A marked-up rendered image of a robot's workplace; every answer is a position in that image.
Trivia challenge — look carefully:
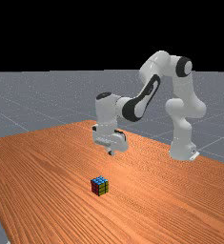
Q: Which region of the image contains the many-coloured puzzle cube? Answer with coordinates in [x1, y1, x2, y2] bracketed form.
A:
[90, 175, 110, 197]

